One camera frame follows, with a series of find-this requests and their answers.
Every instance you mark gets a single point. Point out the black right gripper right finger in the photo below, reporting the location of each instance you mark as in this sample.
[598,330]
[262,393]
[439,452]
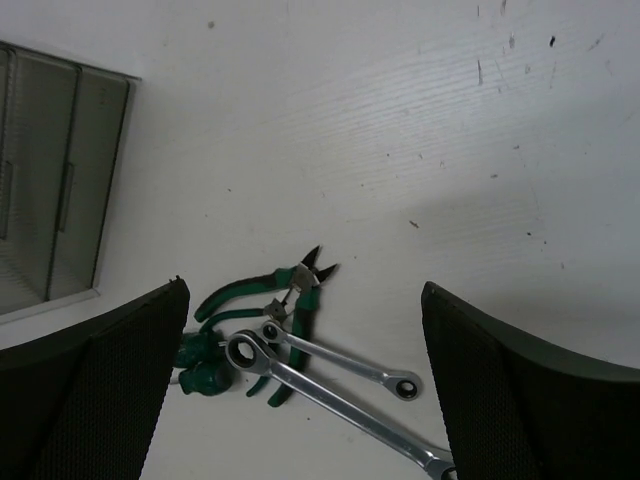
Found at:
[516,406]

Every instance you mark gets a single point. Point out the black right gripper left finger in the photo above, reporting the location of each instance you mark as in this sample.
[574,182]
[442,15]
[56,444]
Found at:
[83,402]

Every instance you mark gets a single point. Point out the small silver ratchet wrench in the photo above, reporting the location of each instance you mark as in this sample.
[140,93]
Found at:
[405,385]

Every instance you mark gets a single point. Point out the large silver ratchet wrench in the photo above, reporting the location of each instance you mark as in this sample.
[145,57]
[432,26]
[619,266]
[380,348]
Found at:
[247,353]

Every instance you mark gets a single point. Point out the small green cutting pliers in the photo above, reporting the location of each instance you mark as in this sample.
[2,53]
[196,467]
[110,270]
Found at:
[275,310]

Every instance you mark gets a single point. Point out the large green cutting pliers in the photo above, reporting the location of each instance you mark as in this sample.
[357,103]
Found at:
[303,278]

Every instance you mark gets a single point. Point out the clear plastic drawer organizer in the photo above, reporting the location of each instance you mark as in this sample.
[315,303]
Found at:
[63,123]

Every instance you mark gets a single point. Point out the green stubby phillips screwdriver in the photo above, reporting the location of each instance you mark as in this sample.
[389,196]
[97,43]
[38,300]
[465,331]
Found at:
[200,347]

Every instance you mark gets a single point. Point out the green stubby flat screwdriver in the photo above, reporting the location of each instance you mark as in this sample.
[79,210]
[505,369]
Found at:
[207,379]

